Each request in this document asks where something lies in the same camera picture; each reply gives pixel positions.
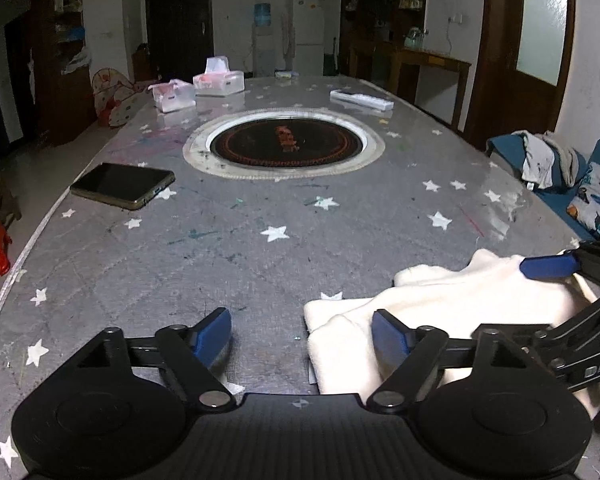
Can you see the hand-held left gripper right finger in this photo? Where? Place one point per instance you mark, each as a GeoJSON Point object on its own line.
{"type": "Point", "coordinates": [392, 332]}

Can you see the dark tall wooden cabinet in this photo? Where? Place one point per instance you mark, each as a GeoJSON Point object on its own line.
{"type": "Point", "coordinates": [380, 5]}

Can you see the floral round cover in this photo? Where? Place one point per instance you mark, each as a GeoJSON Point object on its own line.
{"type": "Point", "coordinates": [117, 97]}

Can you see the glass kettle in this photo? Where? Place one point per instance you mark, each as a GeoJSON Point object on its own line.
{"type": "Point", "coordinates": [414, 37]}

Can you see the water dispenser with blue bottle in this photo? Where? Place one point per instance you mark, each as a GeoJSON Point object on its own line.
{"type": "Point", "coordinates": [263, 40]}

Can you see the built-in round induction cooker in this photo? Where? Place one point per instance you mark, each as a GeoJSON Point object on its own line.
{"type": "Point", "coordinates": [285, 142]}

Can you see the brown door with glass panel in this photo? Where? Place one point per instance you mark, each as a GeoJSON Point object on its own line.
{"type": "Point", "coordinates": [510, 90]}

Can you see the small clear tissue box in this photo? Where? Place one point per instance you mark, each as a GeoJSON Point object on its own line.
{"type": "Point", "coordinates": [172, 97]}

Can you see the white refrigerator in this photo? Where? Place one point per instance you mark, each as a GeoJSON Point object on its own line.
{"type": "Point", "coordinates": [308, 35]}

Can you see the dark wooden door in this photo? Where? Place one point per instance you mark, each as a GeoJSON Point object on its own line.
{"type": "Point", "coordinates": [180, 25]}

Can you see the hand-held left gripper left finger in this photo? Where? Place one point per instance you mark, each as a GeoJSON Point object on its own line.
{"type": "Point", "coordinates": [212, 335]}

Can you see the small white packet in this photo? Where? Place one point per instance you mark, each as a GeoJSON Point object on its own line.
{"type": "Point", "coordinates": [287, 74]}

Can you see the dark open shelf unit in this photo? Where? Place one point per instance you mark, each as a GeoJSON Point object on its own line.
{"type": "Point", "coordinates": [65, 60]}

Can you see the large clear tissue box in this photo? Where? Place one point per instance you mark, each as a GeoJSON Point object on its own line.
{"type": "Point", "coordinates": [220, 80]}

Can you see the black smartphone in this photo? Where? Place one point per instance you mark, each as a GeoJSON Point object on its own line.
{"type": "Point", "coordinates": [122, 185]}

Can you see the blue sofa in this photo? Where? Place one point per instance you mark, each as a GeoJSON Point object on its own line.
{"type": "Point", "coordinates": [560, 200]}

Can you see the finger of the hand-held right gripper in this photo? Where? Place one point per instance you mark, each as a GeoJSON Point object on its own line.
{"type": "Point", "coordinates": [587, 320]}
{"type": "Point", "coordinates": [550, 266]}

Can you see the pile of light clothes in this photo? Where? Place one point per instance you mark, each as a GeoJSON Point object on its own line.
{"type": "Point", "coordinates": [542, 160]}

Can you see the white towel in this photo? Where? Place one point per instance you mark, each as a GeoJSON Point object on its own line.
{"type": "Point", "coordinates": [460, 290]}

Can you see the wooden side desk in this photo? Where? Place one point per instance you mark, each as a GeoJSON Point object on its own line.
{"type": "Point", "coordinates": [430, 60]}

